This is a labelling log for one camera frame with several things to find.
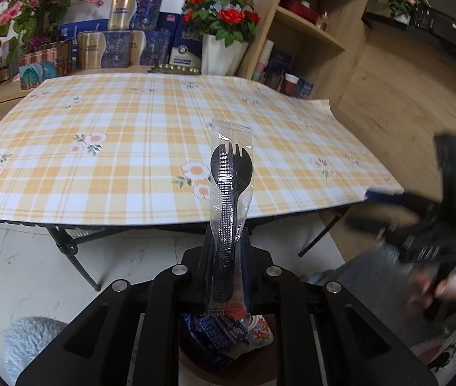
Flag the black plastic spork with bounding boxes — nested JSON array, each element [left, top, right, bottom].
[[203, 118, 256, 315]]

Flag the wooden sideboard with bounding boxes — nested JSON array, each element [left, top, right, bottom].
[[0, 64, 160, 115]]

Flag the black folding table frame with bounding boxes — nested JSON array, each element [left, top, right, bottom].
[[0, 207, 351, 293]]

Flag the blue box with red mark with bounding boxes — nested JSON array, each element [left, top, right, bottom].
[[156, 11, 183, 35]]

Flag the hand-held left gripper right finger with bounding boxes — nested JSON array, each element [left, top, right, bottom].
[[242, 225, 439, 386]]

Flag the wooden shelf unit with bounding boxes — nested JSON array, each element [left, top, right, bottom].
[[234, 0, 377, 107]]

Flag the white flower vase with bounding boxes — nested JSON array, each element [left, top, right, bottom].
[[201, 34, 248, 77]]

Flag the stack of pastel cups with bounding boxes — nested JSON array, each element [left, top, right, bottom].
[[252, 39, 274, 83]]

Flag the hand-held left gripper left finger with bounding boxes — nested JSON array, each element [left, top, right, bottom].
[[16, 227, 212, 386]]

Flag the small pink potted flowers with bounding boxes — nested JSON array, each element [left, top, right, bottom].
[[384, 0, 431, 25]]

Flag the pink flower plant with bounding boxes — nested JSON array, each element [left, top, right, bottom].
[[0, 0, 106, 55]]

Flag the floral paper cup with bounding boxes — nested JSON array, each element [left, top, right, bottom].
[[246, 316, 275, 347]]

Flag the grey fluffy slipper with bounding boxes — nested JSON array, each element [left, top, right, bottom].
[[4, 316, 72, 384]]

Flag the plain blue box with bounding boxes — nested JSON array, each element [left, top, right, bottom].
[[58, 19, 111, 45]]

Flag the gold and blue gift box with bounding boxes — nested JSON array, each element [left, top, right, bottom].
[[76, 31, 131, 70], [129, 29, 172, 66], [108, 0, 163, 32]]

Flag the dark blue box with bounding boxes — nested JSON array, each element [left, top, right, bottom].
[[266, 50, 293, 91]]

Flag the blue snack packet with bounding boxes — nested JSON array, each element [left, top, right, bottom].
[[177, 317, 282, 386]]

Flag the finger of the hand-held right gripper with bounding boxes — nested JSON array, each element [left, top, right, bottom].
[[345, 215, 405, 249], [365, 191, 434, 226]]

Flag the teal patterned box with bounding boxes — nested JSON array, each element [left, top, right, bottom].
[[18, 41, 73, 90]]

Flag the red basket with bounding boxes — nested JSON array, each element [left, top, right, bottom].
[[279, 0, 322, 25]]

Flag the red rose plant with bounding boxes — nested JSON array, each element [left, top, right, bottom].
[[182, 0, 261, 47]]

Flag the gold oval tray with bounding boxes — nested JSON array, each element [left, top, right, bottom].
[[149, 63, 201, 75]]

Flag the yellow checked floral tablecloth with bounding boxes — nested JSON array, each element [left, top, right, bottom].
[[0, 70, 405, 226]]

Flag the person's grey trouser leg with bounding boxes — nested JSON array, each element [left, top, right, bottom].
[[304, 243, 456, 354]]

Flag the black low cabinet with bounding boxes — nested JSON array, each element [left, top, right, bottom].
[[362, 6, 456, 79]]

